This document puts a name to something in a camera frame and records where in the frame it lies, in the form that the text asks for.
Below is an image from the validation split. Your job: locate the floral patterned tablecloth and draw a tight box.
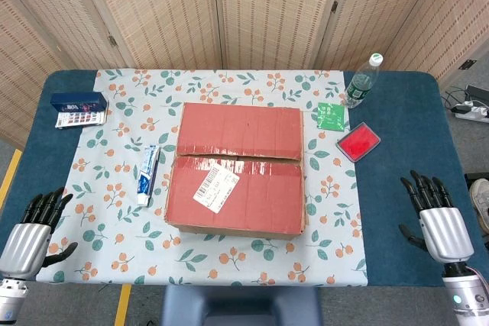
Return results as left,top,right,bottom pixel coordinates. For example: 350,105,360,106
35,69,369,288

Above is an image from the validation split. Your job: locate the blue white toothpaste tube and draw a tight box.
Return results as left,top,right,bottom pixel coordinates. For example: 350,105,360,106
136,144,161,207

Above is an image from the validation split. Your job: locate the bamboo folding screen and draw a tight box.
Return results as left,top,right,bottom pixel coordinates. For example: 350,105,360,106
0,0,489,151

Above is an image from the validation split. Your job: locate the dark blue rectangular box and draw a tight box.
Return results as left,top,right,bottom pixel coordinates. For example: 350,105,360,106
50,91,108,113

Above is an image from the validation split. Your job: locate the black floor device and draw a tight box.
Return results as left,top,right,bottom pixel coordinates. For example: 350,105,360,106
464,172,489,189

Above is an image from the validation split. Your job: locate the dark pen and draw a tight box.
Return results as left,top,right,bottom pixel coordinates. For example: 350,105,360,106
147,147,161,205

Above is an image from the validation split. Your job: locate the red ink pad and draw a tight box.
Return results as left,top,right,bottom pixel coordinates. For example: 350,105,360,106
335,121,382,162

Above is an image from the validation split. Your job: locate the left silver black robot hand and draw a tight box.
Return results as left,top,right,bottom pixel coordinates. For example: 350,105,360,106
0,187,79,281

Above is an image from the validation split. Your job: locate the grey sneaker shoe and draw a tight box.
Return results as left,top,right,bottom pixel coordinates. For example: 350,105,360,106
468,178,489,235

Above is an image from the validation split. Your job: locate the clear plastic water bottle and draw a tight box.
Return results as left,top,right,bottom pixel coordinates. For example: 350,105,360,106
342,52,384,109

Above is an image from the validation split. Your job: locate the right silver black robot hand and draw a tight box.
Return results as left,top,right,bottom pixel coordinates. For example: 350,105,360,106
398,169,474,266

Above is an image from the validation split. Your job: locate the white power strip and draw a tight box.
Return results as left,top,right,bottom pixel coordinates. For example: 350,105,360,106
450,100,489,124

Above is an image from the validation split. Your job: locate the green paper packet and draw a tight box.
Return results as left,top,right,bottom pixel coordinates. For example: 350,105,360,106
316,102,347,131

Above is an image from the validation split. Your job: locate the brown cardboard box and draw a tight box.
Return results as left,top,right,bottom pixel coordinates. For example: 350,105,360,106
164,102,309,242

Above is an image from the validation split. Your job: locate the white watercolour paint palette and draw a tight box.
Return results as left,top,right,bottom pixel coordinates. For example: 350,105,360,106
54,106,110,129

